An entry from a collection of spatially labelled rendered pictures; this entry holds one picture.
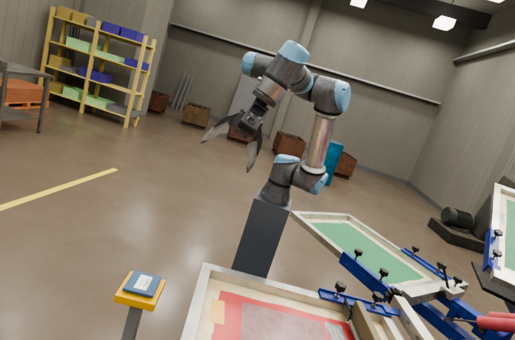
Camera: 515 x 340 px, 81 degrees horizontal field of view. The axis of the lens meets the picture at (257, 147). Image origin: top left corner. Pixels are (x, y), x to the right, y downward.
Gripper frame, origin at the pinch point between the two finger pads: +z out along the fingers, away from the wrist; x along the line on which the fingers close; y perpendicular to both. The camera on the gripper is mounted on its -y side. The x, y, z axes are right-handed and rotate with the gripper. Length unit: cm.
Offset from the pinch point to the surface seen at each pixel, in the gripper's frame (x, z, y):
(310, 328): -59, 38, 12
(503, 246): -172, -27, 85
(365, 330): -72, 25, 8
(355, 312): -72, 26, 17
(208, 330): -25, 48, 1
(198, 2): 345, -159, 1151
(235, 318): -33, 46, 8
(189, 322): -19, 47, -2
